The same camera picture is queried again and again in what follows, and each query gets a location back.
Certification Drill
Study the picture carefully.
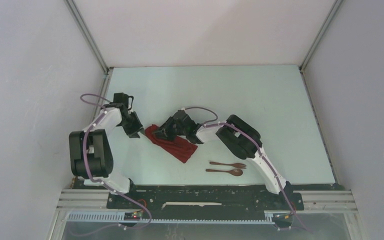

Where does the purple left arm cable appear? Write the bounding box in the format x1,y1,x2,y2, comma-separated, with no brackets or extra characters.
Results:
80,93,153,231

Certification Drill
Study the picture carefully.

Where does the right aluminium frame post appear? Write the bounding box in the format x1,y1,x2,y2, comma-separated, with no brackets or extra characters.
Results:
299,0,345,72

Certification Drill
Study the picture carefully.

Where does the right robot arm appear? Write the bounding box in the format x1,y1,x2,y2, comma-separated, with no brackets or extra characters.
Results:
145,109,293,209

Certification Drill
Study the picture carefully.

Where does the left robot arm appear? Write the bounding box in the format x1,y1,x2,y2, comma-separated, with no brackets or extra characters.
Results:
68,92,145,208

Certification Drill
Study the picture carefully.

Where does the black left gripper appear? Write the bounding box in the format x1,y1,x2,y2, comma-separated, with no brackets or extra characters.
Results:
119,111,145,139

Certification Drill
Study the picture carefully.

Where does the aluminium frame post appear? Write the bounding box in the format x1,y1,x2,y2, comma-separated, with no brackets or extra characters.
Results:
299,0,345,72
63,0,110,74

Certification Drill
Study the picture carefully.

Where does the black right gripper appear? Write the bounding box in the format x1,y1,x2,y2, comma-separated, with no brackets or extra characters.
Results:
152,116,188,142

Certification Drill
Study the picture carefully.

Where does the brown wooden spoon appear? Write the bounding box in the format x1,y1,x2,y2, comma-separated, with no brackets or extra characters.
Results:
205,168,244,177

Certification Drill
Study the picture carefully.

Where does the red cloth napkin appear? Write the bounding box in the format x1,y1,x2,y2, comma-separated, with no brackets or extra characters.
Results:
144,124,198,164

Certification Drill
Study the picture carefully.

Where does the brown wooden fork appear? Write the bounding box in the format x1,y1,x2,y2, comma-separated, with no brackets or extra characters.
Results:
209,161,247,169

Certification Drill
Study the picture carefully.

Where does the left aluminium frame post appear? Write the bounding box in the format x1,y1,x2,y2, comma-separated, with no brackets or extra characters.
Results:
63,0,110,74

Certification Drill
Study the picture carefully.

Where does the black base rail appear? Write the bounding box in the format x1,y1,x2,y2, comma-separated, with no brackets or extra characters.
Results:
57,185,357,228

